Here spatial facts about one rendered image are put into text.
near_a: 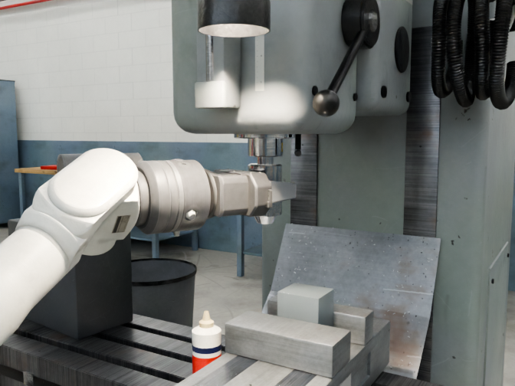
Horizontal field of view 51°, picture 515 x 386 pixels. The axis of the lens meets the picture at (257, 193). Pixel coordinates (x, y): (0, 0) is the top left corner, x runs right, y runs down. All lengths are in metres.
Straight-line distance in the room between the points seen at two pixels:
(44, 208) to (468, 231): 0.73
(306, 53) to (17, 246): 0.36
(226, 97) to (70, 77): 6.91
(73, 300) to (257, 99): 0.51
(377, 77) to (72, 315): 0.63
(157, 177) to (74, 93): 6.83
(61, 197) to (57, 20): 7.25
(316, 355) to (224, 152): 5.25
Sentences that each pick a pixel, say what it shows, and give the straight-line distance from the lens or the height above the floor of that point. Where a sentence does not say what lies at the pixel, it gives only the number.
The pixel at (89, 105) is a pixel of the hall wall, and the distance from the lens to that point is 7.24.
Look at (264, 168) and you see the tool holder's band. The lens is 0.72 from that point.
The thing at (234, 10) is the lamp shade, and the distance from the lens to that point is 0.53.
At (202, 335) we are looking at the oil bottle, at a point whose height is 1.04.
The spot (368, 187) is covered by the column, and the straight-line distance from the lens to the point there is 1.07.
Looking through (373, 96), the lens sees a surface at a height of 1.36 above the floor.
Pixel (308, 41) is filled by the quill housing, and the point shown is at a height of 1.41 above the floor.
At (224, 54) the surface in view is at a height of 1.40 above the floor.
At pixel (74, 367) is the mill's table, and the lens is 0.90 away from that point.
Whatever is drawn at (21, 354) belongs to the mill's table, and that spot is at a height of 0.95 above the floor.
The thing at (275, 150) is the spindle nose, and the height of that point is 1.29.
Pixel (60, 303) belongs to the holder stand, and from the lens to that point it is 1.02.
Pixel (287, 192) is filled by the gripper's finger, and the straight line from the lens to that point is 0.72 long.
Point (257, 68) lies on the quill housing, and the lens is 0.64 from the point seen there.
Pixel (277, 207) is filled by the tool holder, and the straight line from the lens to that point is 0.73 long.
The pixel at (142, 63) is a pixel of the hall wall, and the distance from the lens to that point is 6.63.
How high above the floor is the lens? 1.31
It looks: 6 degrees down
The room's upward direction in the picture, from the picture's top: straight up
